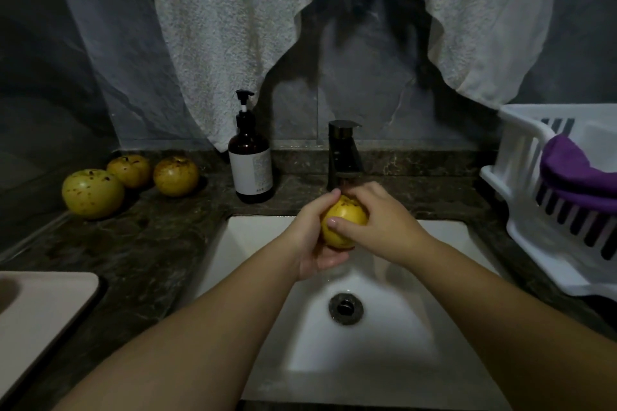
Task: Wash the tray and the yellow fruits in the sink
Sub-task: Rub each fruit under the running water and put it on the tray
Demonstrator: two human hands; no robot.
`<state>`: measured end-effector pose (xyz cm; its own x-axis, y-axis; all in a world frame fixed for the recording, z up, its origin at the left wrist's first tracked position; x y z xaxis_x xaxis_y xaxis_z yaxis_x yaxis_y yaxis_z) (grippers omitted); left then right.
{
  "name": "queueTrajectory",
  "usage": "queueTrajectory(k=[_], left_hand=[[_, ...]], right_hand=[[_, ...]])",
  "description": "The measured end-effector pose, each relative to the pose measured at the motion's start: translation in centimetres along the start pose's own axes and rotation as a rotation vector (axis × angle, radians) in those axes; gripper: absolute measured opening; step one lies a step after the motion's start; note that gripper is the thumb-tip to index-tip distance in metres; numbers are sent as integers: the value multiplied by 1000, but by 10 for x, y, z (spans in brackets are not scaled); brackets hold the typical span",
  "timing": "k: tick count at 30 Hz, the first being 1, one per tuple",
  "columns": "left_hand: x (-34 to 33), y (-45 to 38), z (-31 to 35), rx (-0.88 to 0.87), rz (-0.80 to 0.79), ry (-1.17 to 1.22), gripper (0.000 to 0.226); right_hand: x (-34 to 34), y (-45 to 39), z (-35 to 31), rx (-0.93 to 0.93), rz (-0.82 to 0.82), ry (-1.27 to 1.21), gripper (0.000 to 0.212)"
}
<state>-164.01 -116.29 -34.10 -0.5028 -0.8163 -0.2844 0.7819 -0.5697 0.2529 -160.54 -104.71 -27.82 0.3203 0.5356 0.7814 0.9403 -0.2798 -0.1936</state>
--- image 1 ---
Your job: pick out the white hanging towel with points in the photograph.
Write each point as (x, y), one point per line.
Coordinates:
(212, 30)

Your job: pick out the person's right hand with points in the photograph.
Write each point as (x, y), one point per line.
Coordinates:
(386, 223)

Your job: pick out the person's left forearm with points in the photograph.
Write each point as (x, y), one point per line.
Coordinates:
(173, 353)

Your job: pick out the black faucet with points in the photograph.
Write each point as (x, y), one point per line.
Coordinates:
(343, 149)

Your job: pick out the white plastic basket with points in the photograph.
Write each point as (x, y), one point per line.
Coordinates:
(516, 170)

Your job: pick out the group of yellow apples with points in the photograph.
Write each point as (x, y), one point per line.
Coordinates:
(92, 193)

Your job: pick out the purple cloth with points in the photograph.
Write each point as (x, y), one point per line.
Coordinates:
(578, 173)

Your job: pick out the metal sink drain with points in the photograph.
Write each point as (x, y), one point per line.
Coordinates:
(346, 308)

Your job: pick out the white sink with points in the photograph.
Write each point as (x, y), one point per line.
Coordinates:
(424, 348)

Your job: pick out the dark soap pump bottle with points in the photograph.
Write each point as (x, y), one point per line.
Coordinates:
(251, 163)

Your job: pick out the beige plastic tray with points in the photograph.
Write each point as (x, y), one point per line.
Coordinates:
(39, 324)

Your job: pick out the person's right forearm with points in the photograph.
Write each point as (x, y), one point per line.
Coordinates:
(521, 329)

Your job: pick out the person's left hand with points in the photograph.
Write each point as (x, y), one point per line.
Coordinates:
(307, 237)

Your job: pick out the spotted yellow apple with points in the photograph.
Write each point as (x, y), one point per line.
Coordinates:
(343, 210)

